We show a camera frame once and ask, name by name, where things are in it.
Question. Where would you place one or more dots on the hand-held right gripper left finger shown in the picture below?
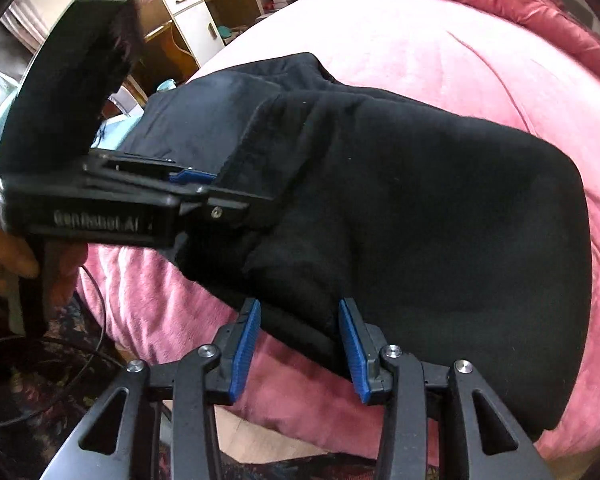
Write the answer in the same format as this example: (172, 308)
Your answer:
(245, 355)

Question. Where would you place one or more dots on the person's dark floral clothing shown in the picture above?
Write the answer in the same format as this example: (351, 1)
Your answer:
(30, 385)

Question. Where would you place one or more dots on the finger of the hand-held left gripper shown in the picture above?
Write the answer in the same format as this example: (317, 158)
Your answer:
(190, 176)
(220, 207)

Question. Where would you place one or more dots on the bed with pink sheet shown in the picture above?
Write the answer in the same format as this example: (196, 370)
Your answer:
(430, 60)

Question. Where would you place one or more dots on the black embroidered pants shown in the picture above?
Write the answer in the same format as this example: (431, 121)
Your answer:
(405, 210)

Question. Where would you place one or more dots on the blue and white appliance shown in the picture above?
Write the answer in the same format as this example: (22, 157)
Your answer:
(117, 132)

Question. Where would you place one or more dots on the red duvet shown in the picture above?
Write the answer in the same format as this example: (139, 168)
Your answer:
(505, 0)

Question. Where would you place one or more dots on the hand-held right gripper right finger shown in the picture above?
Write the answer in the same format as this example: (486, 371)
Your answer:
(352, 355)

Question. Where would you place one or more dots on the small teal container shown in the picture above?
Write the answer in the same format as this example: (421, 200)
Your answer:
(225, 33)

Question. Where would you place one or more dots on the white cabinet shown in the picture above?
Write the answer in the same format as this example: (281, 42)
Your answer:
(195, 25)

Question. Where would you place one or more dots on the person's left hand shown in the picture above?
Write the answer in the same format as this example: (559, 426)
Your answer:
(5, 255)

